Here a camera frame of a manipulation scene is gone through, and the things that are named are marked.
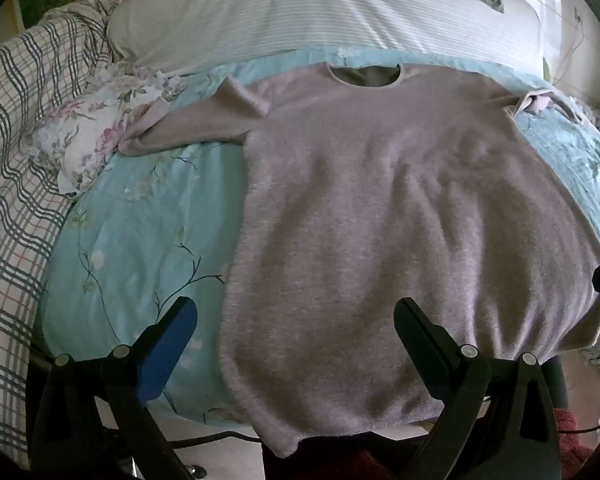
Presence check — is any dark red fuzzy garment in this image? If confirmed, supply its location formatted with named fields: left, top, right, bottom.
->
left=325, top=409, right=598, bottom=480

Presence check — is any black floor cable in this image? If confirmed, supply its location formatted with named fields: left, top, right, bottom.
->
left=170, top=430, right=262, bottom=450

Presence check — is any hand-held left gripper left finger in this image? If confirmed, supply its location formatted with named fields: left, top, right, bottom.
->
left=30, top=296, right=200, bottom=480

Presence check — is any white floral cloth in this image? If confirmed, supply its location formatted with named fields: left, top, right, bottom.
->
left=30, top=62, right=186, bottom=196

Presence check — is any pinkish grey knit sweater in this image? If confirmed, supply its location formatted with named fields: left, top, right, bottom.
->
left=117, top=61, right=600, bottom=459

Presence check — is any thin wall cable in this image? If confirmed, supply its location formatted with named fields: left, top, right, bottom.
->
left=550, top=7, right=583, bottom=86

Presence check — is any plaid checked blanket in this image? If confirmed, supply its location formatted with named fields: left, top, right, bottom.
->
left=0, top=0, right=118, bottom=471

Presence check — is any white striped quilt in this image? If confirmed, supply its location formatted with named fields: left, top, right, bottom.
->
left=105, top=0, right=543, bottom=78

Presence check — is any light blue floral bedsheet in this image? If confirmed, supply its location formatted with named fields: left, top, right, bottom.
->
left=40, top=45, right=600, bottom=426

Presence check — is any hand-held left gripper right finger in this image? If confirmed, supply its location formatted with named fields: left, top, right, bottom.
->
left=394, top=297, right=564, bottom=480

